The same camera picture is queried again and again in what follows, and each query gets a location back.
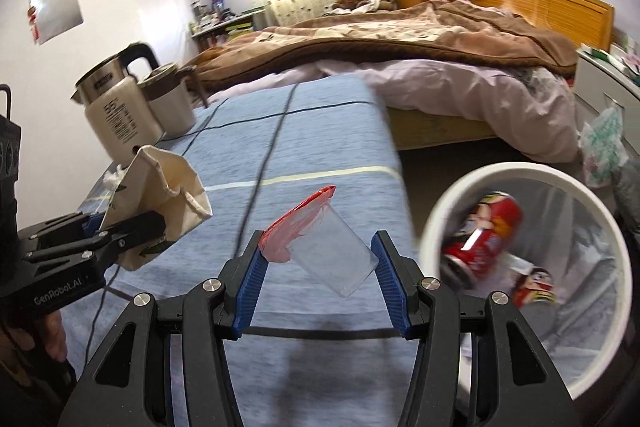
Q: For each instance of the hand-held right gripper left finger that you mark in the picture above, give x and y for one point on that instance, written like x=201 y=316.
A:
x=250 y=282

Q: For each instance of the tan bed base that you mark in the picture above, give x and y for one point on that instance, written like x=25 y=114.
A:
x=440 y=129

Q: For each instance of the cream cloth bag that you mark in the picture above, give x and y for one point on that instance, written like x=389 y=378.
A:
x=165 y=187

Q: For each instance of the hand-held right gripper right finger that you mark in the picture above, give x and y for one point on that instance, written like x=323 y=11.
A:
x=392 y=287

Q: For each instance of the brown blanket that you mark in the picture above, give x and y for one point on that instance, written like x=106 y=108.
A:
x=400 y=37

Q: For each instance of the white mug brown lid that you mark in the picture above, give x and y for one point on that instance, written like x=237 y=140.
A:
x=172 y=107

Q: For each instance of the white trash bin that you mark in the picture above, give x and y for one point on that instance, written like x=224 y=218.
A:
x=515 y=171

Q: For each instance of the translucent bin liner bag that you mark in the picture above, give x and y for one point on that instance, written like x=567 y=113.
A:
x=575 y=257

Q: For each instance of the steel and cream electric kettle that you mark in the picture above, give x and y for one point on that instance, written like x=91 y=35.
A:
x=120 y=117

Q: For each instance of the person's left hand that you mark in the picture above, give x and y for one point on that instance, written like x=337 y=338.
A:
x=56 y=337

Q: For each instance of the cluttered background desk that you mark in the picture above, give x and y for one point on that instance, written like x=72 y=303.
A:
x=235 y=29

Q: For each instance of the silver wall sheet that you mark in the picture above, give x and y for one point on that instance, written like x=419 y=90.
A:
x=55 y=12

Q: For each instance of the white nightstand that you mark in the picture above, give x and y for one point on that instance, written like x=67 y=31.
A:
x=595 y=82

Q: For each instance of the green printed plastic bag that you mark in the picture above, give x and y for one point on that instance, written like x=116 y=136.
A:
x=605 y=142

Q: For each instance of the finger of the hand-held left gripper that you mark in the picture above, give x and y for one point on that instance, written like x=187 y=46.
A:
x=55 y=234
x=135 y=232

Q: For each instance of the wooden headboard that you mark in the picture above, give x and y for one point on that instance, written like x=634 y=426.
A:
x=550 y=4

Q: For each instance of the blue checked tablecloth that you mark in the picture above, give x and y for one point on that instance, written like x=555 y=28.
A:
x=310 y=132

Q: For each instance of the red drink can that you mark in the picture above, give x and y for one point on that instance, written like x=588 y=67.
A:
x=535 y=289
x=490 y=232

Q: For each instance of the clear plastic cup red lid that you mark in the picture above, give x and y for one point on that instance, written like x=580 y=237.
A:
x=335 y=252

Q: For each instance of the red hanging ornament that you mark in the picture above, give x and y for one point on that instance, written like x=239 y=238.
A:
x=34 y=29

